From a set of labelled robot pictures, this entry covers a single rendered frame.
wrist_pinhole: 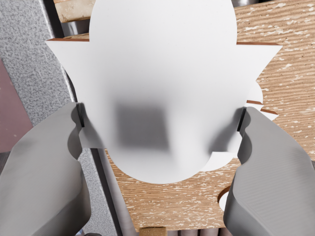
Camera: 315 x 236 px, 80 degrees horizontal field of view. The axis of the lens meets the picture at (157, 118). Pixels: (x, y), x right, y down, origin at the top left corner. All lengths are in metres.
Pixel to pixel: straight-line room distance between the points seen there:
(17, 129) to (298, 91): 1.75
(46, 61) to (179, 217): 0.37
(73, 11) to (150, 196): 0.32
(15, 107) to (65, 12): 1.50
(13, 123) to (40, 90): 1.47
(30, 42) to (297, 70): 0.33
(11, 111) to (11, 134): 0.23
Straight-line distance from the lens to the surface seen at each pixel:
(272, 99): 0.29
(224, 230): 0.55
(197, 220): 0.45
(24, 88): 0.34
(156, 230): 0.47
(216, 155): 0.25
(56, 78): 0.31
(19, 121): 1.75
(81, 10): 0.22
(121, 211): 0.47
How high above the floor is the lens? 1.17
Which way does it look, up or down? 59 degrees down
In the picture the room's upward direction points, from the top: 176 degrees counter-clockwise
